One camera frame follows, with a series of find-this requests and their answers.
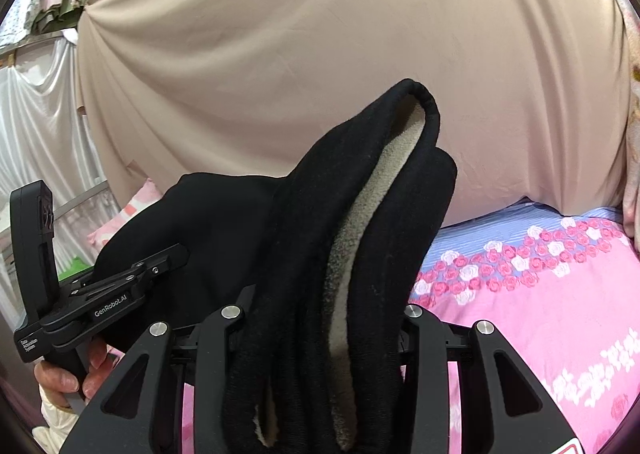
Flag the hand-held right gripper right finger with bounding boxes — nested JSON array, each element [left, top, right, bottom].
[[395, 304, 576, 454]]

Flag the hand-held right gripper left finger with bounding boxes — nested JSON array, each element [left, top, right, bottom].
[[60, 287, 258, 454]]

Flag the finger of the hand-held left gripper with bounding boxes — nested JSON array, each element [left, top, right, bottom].
[[70, 243, 191, 298]]

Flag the black pants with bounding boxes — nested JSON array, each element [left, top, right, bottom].
[[92, 78, 458, 452]]

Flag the person's left hand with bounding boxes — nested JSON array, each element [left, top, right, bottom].
[[34, 340, 109, 403]]

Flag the green plush cushion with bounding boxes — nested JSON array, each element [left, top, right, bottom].
[[57, 254, 93, 282]]

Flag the cat face pillow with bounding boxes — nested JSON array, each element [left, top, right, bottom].
[[87, 177, 163, 250]]

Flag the pink rose bedsheet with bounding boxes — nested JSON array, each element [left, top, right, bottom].
[[180, 199, 640, 454]]

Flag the white satin curtain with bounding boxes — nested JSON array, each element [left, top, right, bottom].
[[0, 32, 121, 330]]

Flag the beige backdrop cloth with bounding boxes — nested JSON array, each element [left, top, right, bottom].
[[75, 0, 633, 227]]

